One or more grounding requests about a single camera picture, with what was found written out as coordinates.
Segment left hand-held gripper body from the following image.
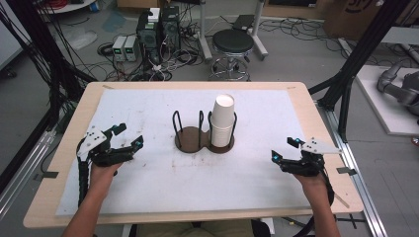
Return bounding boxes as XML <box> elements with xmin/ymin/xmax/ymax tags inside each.
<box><xmin>76</xmin><ymin>125</ymin><xmax>135</xmax><ymax>168</ymax></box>

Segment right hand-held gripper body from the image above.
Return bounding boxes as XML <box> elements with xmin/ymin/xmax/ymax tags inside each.
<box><xmin>280</xmin><ymin>137</ymin><xmax>343</xmax><ymax>178</ymax></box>

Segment brown cup holder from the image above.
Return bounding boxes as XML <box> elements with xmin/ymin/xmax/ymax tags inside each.
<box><xmin>171</xmin><ymin>110</ymin><xmax>239</xmax><ymax>155</ymax></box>

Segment stack of white paper cups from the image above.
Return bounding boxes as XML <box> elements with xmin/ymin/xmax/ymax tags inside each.
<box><xmin>209</xmin><ymin>94</ymin><xmax>237</xmax><ymax>148</ymax></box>

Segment person's right hand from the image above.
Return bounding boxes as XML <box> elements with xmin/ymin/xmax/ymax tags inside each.
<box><xmin>293</xmin><ymin>172</ymin><xmax>329</xmax><ymax>199</ymax></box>

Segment person's left hand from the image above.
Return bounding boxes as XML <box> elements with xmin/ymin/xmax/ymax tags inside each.
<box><xmin>88</xmin><ymin>162</ymin><xmax>124</xmax><ymax>199</ymax></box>

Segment black tape strip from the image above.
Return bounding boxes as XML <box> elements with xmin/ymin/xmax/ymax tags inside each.
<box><xmin>32</xmin><ymin>170</ymin><xmax>60</xmax><ymax>182</ymax></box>
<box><xmin>336</xmin><ymin>166</ymin><xmax>358</xmax><ymax>177</ymax></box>

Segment white table mat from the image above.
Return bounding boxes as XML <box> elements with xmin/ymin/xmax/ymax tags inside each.
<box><xmin>54</xmin><ymin>88</ymin><xmax>313</xmax><ymax>217</ymax></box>

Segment grey power supply unit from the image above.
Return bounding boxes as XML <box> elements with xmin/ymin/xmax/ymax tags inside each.
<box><xmin>111</xmin><ymin>35</ymin><xmax>128</xmax><ymax>62</ymax></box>
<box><xmin>124</xmin><ymin>35</ymin><xmax>140</xmax><ymax>62</ymax></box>

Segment white floor platform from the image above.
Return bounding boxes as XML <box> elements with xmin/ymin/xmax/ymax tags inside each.
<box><xmin>355</xmin><ymin>64</ymin><xmax>419</xmax><ymax>136</ymax></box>

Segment clear plastic sheet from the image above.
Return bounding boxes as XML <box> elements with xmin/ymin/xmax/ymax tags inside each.
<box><xmin>61</xmin><ymin>27</ymin><xmax>99</xmax><ymax>51</ymax></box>

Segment black computer tower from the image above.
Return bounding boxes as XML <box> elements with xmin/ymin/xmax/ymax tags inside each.
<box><xmin>160</xmin><ymin>5</ymin><xmax>182</xmax><ymax>52</ymax></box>
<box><xmin>135</xmin><ymin>7</ymin><xmax>163</xmax><ymax>64</ymax></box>

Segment person's khaki trousers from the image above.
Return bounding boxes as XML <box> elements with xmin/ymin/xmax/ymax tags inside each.
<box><xmin>135</xmin><ymin>218</ymin><xmax>255</xmax><ymax>237</ymax></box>

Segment black round stool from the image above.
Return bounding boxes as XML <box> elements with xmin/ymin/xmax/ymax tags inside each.
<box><xmin>208</xmin><ymin>28</ymin><xmax>255</xmax><ymax>82</ymax></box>

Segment brown cardboard box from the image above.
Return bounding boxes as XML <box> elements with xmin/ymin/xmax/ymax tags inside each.
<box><xmin>321</xmin><ymin>0</ymin><xmax>401</xmax><ymax>41</ymax></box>

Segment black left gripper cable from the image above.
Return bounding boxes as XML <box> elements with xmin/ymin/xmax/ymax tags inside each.
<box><xmin>76</xmin><ymin>153</ymin><xmax>91</xmax><ymax>207</ymax></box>

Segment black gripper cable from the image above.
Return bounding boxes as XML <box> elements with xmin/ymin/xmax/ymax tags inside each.
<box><xmin>76</xmin><ymin>153</ymin><xmax>91</xmax><ymax>207</ymax></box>
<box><xmin>297</xmin><ymin>169</ymin><xmax>336</xmax><ymax>237</ymax></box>

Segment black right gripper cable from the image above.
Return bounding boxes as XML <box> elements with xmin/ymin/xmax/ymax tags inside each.
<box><xmin>297</xmin><ymin>169</ymin><xmax>336</xmax><ymax>237</ymax></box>

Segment aluminium rail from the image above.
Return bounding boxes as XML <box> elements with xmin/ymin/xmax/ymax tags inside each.
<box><xmin>315</xmin><ymin>101</ymin><xmax>390</xmax><ymax>237</ymax></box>
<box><xmin>0</xmin><ymin>128</ymin><xmax>57</xmax><ymax>220</ymax></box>

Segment tangle of floor cables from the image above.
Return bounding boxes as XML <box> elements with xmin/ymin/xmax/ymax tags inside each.
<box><xmin>96</xmin><ymin>31</ymin><xmax>207</xmax><ymax>83</ymax></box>

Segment black metal frame post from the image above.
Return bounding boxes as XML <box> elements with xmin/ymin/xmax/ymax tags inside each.
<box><xmin>307</xmin><ymin>0</ymin><xmax>411</xmax><ymax>143</ymax></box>
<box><xmin>0</xmin><ymin>0</ymin><xmax>98</xmax><ymax>132</ymax></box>

